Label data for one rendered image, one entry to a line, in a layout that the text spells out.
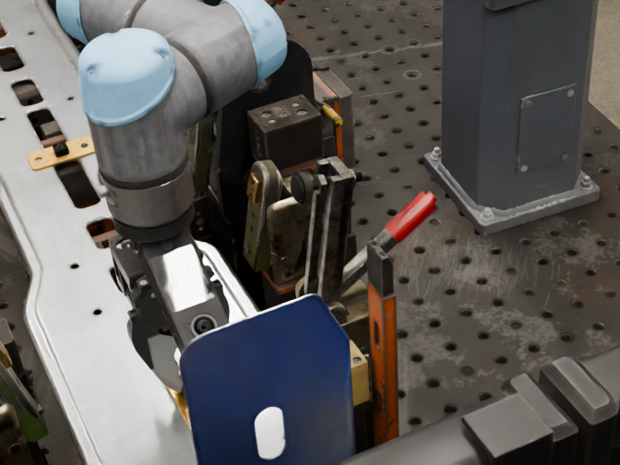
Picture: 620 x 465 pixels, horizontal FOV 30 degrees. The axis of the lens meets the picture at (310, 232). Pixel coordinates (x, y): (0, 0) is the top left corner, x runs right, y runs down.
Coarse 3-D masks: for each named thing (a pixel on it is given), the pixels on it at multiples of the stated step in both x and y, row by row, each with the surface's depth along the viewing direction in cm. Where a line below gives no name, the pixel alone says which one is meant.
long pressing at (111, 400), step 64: (0, 0) 179; (64, 64) 162; (0, 128) 151; (64, 128) 150; (0, 192) 140; (64, 192) 139; (64, 256) 130; (64, 320) 122; (64, 384) 115; (128, 384) 114; (128, 448) 108; (192, 448) 107
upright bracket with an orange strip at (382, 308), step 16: (368, 256) 98; (384, 256) 96; (368, 272) 100; (384, 272) 97; (368, 288) 101; (384, 288) 98; (368, 304) 102; (384, 304) 99; (384, 320) 100; (384, 336) 101; (384, 352) 103; (384, 368) 104; (384, 384) 105; (384, 400) 107; (384, 416) 108; (384, 432) 110
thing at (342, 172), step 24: (336, 168) 103; (312, 192) 102; (336, 192) 102; (312, 216) 107; (336, 216) 104; (312, 240) 108; (336, 240) 106; (312, 264) 110; (336, 264) 108; (312, 288) 112; (336, 288) 109
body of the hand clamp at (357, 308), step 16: (352, 288) 115; (352, 304) 113; (352, 320) 112; (368, 320) 112; (352, 336) 113; (368, 336) 114; (368, 352) 116; (368, 368) 117; (368, 416) 122; (368, 432) 123; (368, 448) 125
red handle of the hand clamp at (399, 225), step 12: (408, 204) 111; (420, 204) 110; (432, 204) 110; (396, 216) 111; (408, 216) 110; (420, 216) 110; (396, 228) 110; (408, 228) 110; (384, 240) 111; (396, 240) 111; (360, 252) 112; (348, 264) 112; (360, 264) 111; (348, 276) 111; (360, 276) 111; (348, 288) 112
